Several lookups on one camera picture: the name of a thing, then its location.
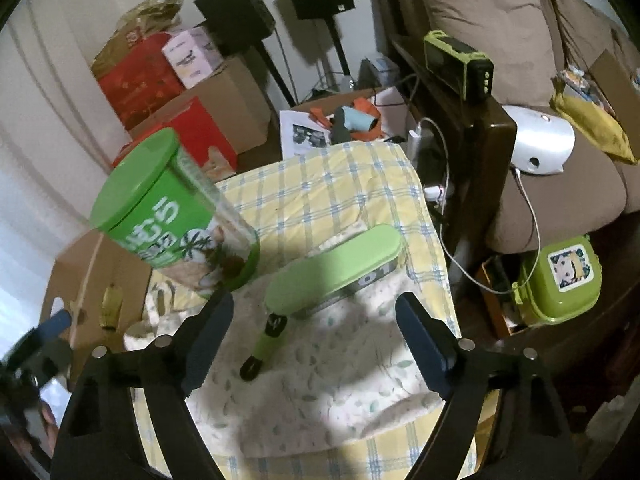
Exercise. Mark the brown sofa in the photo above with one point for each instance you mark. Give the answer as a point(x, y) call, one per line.
point(593, 189)

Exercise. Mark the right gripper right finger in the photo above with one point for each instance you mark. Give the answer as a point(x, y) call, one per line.
point(530, 438)

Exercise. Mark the white dome device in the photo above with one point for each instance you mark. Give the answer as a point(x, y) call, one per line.
point(543, 142)

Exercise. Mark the yellow plaid tablecloth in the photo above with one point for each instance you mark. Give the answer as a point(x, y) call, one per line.
point(297, 205)

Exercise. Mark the light blue hair dryer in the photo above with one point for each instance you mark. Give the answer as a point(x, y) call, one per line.
point(350, 124)

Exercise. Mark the red gift bag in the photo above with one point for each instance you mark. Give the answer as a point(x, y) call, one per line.
point(131, 70)

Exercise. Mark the green black portable radio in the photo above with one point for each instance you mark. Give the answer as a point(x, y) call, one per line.
point(462, 68)

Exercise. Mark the green jump rope handle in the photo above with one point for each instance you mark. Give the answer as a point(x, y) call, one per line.
point(265, 347)

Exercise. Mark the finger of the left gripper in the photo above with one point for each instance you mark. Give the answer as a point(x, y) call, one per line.
point(54, 326)

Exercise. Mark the red collection gift box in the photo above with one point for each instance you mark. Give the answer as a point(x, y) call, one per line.
point(198, 133)

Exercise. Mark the green lunch box with sticker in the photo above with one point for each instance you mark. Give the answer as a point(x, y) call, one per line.
point(563, 282)

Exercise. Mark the white floral cloth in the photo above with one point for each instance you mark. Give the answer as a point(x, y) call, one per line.
point(341, 375)

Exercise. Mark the brown cardboard tray box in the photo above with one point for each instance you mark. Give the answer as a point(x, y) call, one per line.
point(79, 278)

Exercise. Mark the white curtain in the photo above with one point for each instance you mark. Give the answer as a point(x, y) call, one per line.
point(58, 139)

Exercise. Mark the printed paper sheet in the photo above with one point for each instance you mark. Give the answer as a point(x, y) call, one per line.
point(299, 134)

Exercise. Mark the green pencil case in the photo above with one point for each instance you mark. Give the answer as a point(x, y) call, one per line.
point(307, 286)

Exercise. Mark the green lidded snack canister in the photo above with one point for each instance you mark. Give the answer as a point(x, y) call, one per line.
point(159, 205)

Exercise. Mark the yellow cloth bag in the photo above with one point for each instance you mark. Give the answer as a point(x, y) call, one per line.
point(600, 128)

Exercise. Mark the white pink small box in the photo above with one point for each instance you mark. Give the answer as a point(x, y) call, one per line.
point(192, 55)

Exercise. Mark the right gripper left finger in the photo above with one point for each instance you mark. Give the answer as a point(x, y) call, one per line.
point(99, 436)

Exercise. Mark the tan sofa cushion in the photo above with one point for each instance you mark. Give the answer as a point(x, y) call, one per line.
point(516, 37)

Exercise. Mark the large brown cardboard box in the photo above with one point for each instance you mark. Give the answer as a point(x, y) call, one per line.
point(232, 98)

